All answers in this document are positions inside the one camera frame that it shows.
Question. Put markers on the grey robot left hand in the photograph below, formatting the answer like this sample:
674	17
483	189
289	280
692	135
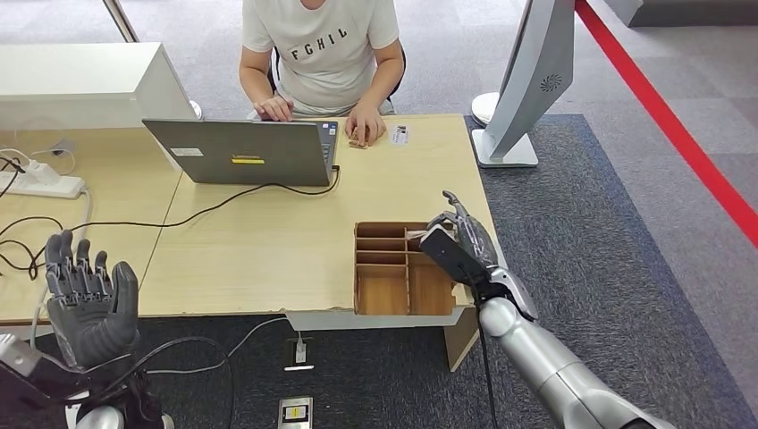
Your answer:
92	323

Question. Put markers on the person's left hand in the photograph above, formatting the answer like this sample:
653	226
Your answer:
366	124

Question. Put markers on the person's right hand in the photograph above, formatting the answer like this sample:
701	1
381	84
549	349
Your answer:
275	110

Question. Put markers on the wooden room key stack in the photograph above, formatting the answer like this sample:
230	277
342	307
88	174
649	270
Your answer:
357	143

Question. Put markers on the white ID card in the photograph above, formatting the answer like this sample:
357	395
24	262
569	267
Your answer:
400	134

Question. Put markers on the wooden compartment organizer box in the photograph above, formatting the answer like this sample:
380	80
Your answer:
382	293

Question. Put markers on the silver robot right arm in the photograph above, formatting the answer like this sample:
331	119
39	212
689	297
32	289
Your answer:
545	361

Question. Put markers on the person's right forearm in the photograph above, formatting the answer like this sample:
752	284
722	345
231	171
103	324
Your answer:
256	86

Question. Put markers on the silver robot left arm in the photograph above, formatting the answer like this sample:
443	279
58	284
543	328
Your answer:
101	419

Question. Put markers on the person's left forearm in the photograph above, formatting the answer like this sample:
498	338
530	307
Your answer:
382	83

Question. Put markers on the person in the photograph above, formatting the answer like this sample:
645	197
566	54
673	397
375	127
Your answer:
325	59

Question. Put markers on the grey laptop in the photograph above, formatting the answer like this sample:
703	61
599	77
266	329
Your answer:
249	154

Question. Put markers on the white round floor base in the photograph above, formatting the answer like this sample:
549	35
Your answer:
484	106
195	110

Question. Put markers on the light wooden desk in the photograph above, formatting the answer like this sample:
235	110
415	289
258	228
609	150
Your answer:
118	207
284	248

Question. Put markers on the white power strip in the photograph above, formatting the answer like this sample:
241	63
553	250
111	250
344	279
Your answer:
41	185

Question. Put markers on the silver monitor with stand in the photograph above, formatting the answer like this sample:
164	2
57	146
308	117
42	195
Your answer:
527	77

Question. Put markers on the metal pole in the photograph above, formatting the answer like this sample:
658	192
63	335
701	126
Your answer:
120	21

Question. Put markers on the white cabinet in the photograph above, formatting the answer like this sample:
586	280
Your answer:
83	83

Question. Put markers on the white floor plug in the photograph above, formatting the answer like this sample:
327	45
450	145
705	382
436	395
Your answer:
300	353

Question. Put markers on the silver floor socket box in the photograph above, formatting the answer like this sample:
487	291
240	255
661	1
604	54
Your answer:
295	413

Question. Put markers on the grey platform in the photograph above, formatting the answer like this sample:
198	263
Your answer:
693	15

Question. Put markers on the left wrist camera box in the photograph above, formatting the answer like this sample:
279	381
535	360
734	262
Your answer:
16	354

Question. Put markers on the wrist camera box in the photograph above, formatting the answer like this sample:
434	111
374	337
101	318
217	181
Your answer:
16	354
453	256

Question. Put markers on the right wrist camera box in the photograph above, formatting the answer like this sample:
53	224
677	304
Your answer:
453	256

